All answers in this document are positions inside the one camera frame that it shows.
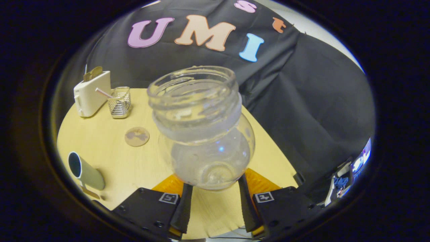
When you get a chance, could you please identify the clear glass juice bottle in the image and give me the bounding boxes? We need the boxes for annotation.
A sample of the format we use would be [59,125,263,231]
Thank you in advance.
[147,66,256,191]

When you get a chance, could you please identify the wooden table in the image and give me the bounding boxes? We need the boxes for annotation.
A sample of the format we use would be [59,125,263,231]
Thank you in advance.
[56,88,298,240]

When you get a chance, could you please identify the pink striped straw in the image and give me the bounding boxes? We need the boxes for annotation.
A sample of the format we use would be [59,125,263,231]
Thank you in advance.
[95,88,115,99]

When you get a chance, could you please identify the blue and white clutter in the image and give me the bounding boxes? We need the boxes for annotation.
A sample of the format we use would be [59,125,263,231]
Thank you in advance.
[324,138,372,206]

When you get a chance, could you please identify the metal wire basket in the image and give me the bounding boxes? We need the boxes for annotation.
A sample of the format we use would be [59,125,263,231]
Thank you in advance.
[107,86,132,119]

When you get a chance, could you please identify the grey-green cup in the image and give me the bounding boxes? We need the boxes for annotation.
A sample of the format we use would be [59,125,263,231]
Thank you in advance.
[68,151,105,199]

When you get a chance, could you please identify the black backdrop cloth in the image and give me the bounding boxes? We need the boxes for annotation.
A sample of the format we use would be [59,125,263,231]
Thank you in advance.
[60,0,376,202]

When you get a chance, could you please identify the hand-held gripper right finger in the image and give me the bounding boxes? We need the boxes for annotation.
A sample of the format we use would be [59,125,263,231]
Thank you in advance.
[238,168,325,240]

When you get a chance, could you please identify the brown toast slice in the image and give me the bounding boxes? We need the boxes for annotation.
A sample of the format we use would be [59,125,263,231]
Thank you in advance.
[83,66,103,81]

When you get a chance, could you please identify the white toaster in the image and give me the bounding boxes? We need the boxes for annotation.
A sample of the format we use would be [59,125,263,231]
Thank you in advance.
[74,71,112,118]

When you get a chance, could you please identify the round cork coaster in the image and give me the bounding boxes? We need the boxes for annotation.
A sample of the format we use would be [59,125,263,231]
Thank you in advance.
[125,127,150,147]

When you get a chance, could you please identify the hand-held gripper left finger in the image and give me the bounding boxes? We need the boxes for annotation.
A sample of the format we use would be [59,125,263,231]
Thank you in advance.
[92,174,194,241]

